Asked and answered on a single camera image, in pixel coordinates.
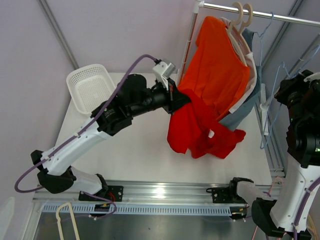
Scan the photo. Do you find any light blue wire hanger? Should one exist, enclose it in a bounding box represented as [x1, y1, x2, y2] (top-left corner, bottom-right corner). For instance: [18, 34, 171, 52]
[259, 44, 320, 150]
[255, 11, 275, 67]

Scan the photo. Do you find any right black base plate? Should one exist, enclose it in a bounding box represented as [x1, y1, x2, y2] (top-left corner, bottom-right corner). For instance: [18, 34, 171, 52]
[206, 186, 238, 204]

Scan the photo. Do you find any beige wooden hanger front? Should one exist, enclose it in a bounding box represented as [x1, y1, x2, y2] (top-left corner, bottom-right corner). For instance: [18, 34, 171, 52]
[226, 1, 253, 67]

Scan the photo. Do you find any orange t shirt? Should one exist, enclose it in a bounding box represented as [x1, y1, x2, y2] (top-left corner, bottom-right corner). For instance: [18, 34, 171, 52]
[178, 16, 250, 121]

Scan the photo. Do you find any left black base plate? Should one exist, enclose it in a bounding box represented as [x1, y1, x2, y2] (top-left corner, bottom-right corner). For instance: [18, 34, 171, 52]
[78, 185, 124, 202]

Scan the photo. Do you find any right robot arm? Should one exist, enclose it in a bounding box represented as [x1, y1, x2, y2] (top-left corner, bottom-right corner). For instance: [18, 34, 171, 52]
[227, 70, 320, 240]

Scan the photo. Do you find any aluminium mounting rail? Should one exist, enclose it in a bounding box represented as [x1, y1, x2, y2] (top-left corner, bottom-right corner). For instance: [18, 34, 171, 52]
[32, 178, 281, 207]

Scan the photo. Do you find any white slotted cable duct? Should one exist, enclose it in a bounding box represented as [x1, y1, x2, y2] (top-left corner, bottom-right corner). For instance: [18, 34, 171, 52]
[43, 202, 232, 216]

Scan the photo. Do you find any white t shirt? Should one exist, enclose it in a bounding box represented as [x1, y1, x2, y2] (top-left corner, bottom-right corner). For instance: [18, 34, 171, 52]
[228, 29, 258, 114]

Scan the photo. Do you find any white clothes rack post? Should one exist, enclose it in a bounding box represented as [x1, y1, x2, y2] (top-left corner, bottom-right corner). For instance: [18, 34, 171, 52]
[176, 0, 205, 85]

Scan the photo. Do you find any white perforated plastic basket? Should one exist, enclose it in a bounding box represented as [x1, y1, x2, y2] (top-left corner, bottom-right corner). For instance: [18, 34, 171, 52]
[66, 63, 116, 115]

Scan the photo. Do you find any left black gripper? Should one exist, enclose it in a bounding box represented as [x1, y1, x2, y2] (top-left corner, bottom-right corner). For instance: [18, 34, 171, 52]
[128, 76, 192, 118]

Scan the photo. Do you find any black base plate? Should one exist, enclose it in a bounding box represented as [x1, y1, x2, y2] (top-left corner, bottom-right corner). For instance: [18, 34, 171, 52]
[206, 186, 238, 204]
[78, 185, 124, 202]

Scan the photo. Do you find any white object at corner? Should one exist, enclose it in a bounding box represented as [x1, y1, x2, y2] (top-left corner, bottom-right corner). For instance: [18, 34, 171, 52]
[0, 197, 15, 240]

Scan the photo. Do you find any metal clothes rack rail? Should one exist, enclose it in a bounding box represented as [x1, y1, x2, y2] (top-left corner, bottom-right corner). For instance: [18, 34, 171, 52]
[199, 1, 320, 28]

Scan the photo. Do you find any grey blue t shirt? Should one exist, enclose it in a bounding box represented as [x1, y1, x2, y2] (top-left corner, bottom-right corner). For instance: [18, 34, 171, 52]
[219, 29, 262, 131]

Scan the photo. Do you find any beige hanger on floor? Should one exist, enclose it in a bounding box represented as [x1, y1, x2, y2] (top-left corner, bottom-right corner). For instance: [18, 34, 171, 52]
[55, 202, 81, 240]

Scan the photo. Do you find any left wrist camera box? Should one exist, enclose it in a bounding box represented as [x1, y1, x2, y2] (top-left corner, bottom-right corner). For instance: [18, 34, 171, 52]
[152, 59, 176, 85]

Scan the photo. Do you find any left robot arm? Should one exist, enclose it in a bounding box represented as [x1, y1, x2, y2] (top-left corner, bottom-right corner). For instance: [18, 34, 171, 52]
[30, 74, 191, 201]

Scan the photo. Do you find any pile of hangers on floor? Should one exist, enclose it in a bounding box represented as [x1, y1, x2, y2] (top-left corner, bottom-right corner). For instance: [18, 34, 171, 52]
[250, 215, 320, 240]

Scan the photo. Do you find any red t shirt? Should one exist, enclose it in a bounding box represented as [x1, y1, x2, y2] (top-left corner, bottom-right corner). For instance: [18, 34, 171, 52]
[167, 89, 246, 159]

